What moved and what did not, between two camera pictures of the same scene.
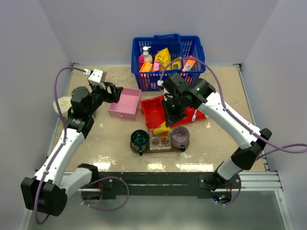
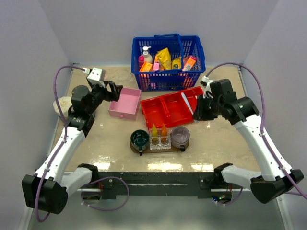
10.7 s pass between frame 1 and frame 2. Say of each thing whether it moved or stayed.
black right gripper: moved
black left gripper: stayed
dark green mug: stayed
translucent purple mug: stayed
